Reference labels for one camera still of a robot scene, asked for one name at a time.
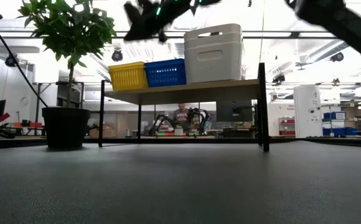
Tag green potted plant black pot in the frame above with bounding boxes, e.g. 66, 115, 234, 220
17, 0, 116, 150

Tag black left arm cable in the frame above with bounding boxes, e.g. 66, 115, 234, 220
0, 4, 50, 109

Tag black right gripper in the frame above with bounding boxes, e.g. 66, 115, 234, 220
123, 0, 197, 44

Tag wooden shelf black legs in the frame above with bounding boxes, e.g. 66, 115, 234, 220
98, 62, 270, 152

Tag red storage bins rack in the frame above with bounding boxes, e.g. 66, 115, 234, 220
278, 117, 296, 137

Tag yellow plastic mesh basket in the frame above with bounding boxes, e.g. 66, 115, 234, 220
109, 67, 149, 91
108, 61, 146, 67
108, 64, 147, 70

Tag blue storage bin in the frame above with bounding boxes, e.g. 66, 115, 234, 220
322, 127, 359, 137
322, 111, 347, 121

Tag black ceiling spotlight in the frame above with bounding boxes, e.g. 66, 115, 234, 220
111, 49, 124, 62
5, 53, 18, 68
330, 52, 345, 63

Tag brown cardboard box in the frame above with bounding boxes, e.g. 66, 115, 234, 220
88, 124, 116, 138

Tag black table mat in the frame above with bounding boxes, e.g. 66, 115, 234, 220
0, 138, 361, 224

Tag white cylindrical pillar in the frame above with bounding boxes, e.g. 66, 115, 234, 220
293, 85, 324, 139

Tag person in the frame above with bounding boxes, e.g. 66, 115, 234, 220
172, 103, 193, 131

